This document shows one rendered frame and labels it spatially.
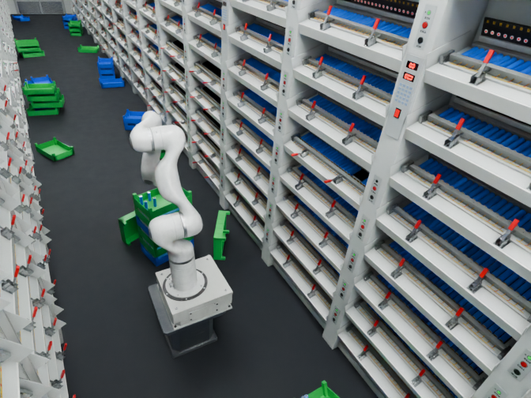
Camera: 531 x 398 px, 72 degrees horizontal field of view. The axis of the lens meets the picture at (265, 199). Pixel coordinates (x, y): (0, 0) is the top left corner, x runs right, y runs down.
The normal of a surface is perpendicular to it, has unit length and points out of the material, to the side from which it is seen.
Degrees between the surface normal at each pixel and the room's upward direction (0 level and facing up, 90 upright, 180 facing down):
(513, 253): 19
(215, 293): 4
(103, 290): 0
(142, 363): 0
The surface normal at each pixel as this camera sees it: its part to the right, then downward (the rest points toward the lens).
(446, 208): -0.20, -0.69
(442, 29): 0.50, 0.54
